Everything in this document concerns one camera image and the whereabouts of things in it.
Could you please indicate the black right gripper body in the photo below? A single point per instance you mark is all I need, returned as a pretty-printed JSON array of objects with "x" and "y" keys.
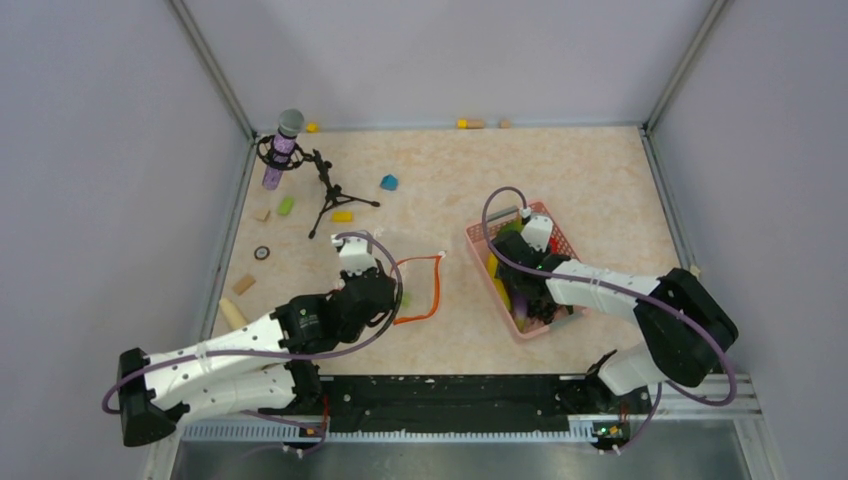
[{"x": 544, "y": 255}]

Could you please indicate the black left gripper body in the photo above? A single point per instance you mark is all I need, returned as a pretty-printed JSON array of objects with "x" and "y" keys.
[{"x": 353, "y": 333}]

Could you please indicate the pink plastic basket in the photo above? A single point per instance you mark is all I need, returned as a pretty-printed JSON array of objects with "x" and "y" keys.
[{"x": 507, "y": 219}]

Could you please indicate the toy purple eggplant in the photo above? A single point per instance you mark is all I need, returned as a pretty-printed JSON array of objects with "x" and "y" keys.
[{"x": 520, "y": 313}]

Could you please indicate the clear orange zip bag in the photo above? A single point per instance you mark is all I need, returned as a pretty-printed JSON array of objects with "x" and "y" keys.
[{"x": 419, "y": 258}]

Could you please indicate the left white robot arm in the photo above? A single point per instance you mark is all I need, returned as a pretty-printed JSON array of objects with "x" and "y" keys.
[{"x": 266, "y": 365}]

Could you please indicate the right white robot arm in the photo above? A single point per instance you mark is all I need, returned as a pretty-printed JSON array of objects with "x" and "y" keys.
[{"x": 685, "y": 332}]

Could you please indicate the toy banana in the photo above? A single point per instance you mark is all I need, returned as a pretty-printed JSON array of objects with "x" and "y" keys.
[{"x": 492, "y": 265}]

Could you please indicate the toy black grapes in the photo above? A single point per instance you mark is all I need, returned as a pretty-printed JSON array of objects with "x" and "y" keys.
[{"x": 547, "y": 311}]

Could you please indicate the cream wooden cylinder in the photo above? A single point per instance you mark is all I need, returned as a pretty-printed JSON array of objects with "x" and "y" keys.
[{"x": 232, "y": 315}]

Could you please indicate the tan wooden block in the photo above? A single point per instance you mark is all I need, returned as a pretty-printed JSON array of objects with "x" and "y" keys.
[{"x": 243, "y": 284}]

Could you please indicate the green block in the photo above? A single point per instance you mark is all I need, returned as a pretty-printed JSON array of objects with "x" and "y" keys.
[{"x": 285, "y": 206}]

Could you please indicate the blue block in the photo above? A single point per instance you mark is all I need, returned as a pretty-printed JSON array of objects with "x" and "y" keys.
[{"x": 389, "y": 183}]

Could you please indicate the black microphone tripod stand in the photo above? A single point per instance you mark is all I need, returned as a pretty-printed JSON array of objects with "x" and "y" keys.
[{"x": 334, "y": 195}]

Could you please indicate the purple microphone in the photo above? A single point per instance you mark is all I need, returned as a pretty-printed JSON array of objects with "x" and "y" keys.
[{"x": 281, "y": 146}]

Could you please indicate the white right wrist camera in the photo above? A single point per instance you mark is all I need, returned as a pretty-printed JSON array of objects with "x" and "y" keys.
[{"x": 536, "y": 229}]

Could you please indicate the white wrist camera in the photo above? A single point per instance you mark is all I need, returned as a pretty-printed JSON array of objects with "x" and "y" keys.
[
  {"x": 355, "y": 253},
  {"x": 536, "y": 229}
]

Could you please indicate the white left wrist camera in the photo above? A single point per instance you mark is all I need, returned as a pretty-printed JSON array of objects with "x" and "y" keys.
[{"x": 355, "y": 253}]

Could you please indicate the yellow tan cylinder at wall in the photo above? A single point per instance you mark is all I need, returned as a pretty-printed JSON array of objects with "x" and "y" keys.
[{"x": 470, "y": 123}]

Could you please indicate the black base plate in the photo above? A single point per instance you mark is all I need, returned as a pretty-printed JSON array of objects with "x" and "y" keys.
[{"x": 462, "y": 404}]

